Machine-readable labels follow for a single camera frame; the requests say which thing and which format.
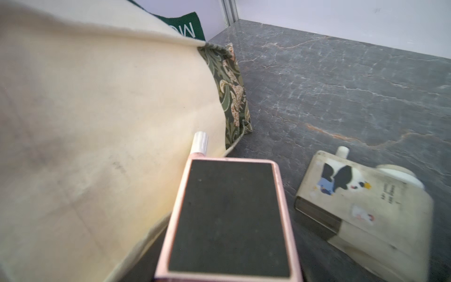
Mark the cream tote bag green handles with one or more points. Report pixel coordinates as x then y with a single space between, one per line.
100 102

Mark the aluminium frame corner post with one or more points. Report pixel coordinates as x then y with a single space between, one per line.
230 11

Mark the beige pencil sharpener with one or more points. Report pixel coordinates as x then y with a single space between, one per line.
380 217

